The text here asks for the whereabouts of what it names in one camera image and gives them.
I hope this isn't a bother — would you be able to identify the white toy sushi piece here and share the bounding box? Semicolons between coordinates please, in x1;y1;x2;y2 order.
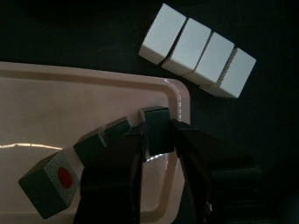
182;31;238;86
160;17;214;77
138;2;188;66
200;47;258;99

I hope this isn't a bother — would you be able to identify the green sushi piece red centre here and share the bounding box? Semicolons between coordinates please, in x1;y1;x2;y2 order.
17;148;86;220

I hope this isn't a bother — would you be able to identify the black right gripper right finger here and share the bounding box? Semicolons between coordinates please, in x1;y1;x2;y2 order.
172;118;275;224

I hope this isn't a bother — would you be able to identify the green toy sushi piece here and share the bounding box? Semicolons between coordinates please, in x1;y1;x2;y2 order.
103;115;135;142
139;105;175;157

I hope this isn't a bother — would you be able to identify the pink plastic tray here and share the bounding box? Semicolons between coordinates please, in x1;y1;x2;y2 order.
0;60;192;224

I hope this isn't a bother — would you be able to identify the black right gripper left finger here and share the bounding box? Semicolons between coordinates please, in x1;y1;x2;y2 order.
72;123;150;224

